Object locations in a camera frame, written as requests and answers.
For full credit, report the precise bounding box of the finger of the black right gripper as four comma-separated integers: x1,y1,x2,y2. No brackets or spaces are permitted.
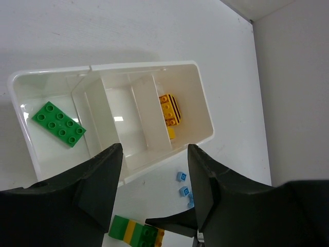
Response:
145,209,198,237

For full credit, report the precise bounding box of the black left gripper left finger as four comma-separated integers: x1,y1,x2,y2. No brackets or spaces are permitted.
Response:
1,143,123,246

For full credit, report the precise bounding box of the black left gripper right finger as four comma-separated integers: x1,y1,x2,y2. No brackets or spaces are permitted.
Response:
188,144,328,246

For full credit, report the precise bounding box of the green square duplo brick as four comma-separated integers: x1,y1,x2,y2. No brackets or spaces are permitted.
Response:
130,223,158,247

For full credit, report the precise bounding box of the green duplo base plate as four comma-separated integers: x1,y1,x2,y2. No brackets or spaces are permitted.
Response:
32,101,86,148

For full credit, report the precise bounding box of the yellow square duplo brick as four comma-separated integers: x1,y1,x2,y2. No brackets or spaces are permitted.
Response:
155,229,165,247

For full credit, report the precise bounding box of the light blue lego middle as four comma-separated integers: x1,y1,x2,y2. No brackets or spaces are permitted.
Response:
187,193,194,208

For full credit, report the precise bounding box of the light blue lego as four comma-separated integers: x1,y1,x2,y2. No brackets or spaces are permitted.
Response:
179,186,190,197
187,193,194,208
176,171,187,183

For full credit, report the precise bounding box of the light blue lego upper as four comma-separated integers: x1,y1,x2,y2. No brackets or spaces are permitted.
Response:
176,171,187,183

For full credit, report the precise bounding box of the green brick under stack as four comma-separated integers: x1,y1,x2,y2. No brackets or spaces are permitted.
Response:
108,215,130,241

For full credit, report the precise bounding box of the small yellow duplo piece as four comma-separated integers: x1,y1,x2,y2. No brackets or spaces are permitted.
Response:
167,127,176,139

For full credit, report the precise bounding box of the yellow striped duplo brick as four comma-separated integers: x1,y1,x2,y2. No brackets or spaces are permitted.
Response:
159,94,181,127

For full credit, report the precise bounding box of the white divided plastic tray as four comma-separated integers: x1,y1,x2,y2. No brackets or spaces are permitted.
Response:
8,61,214,185

